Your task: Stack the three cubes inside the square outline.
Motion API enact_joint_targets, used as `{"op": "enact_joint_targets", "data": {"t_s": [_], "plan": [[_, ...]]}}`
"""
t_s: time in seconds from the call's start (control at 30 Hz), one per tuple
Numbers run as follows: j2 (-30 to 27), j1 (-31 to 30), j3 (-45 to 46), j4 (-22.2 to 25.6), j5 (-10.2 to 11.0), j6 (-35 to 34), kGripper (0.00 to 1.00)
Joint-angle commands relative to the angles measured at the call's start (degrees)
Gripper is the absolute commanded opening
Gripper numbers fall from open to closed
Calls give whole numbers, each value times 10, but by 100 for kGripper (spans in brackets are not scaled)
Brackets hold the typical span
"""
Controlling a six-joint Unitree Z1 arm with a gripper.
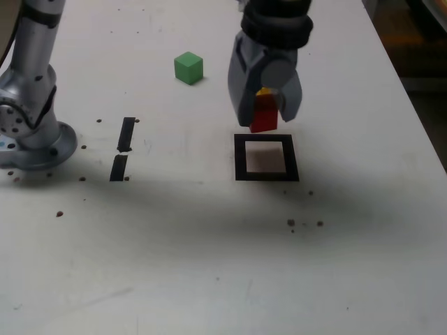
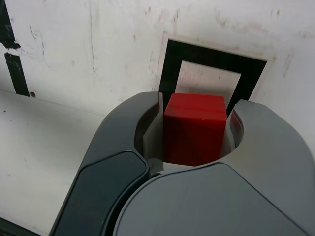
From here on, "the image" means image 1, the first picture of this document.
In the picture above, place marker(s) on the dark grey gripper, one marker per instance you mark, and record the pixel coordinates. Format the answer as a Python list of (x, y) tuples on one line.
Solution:
[(269, 54)]

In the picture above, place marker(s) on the yellow wooden cube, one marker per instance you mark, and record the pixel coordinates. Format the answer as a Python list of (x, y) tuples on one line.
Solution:
[(263, 91)]

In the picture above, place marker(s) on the red wooden cube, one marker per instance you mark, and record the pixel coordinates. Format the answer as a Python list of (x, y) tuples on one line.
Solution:
[(263, 120)]

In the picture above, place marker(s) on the green wooden cube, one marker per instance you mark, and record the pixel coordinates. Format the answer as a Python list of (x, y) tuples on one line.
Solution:
[(188, 68)]

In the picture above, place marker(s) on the black tape square outline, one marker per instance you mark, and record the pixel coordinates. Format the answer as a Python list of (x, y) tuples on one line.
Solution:
[(241, 164)]

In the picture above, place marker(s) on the black tape strip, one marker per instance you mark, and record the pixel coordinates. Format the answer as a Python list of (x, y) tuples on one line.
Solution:
[(125, 136)]

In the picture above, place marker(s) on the dark background furniture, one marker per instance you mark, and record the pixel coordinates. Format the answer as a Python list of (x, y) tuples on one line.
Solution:
[(412, 42)]

